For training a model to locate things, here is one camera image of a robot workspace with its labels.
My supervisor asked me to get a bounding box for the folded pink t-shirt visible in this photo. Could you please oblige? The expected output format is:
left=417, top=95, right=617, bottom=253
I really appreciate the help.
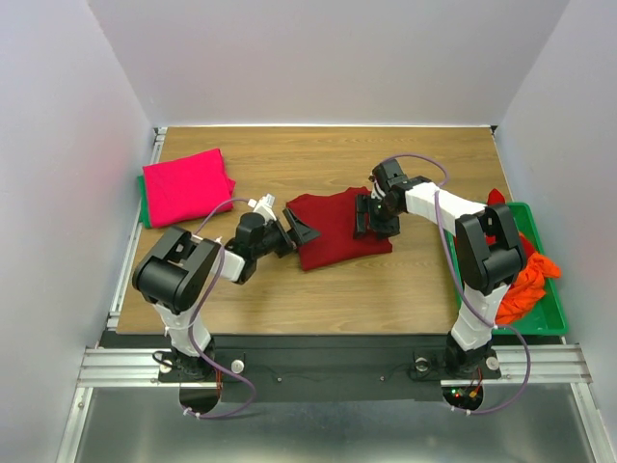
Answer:
left=141, top=149, right=235, bottom=229

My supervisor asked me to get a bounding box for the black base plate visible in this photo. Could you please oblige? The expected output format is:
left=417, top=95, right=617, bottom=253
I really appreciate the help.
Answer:
left=159, top=335, right=501, bottom=403

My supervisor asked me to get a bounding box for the orange t-shirt in bin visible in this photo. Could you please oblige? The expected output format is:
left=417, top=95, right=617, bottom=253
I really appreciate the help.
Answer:
left=496, top=252, right=561, bottom=325

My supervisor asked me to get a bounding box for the folded green t-shirt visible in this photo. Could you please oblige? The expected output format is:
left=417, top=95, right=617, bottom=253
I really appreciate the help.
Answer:
left=137, top=176, right=151, bottom=229

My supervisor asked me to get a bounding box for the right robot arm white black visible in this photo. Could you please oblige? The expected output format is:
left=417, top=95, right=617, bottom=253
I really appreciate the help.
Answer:
left=353, top=156, right=526, bottom=376

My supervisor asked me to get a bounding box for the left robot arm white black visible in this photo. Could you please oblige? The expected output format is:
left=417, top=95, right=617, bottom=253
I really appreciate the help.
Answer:
left=131, top=206, right=320, bottom=381

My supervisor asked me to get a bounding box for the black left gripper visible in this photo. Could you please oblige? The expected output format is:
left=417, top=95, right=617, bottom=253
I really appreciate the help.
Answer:
left=253, top=209, right=320, bottom=260

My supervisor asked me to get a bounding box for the dark red t-shirt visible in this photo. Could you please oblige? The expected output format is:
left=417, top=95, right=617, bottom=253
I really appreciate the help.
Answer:
left=286, top=187, right=392, bottom=272

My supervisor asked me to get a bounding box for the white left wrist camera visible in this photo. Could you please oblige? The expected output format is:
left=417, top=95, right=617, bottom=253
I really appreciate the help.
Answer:
left=248, top=194, right=277, bottom=222

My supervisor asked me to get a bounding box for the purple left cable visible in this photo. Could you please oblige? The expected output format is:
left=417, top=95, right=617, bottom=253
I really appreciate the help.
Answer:
left=188, top=197, right=259, bottom=420

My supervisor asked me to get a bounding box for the green plastic bin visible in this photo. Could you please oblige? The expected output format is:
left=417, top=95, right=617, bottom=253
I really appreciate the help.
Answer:
left=445, top=201, right=569, bottom=335

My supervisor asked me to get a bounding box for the aluminium frame rail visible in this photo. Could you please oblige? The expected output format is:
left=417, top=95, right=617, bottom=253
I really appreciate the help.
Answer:
left=77, top=344, right=592, bottom=388

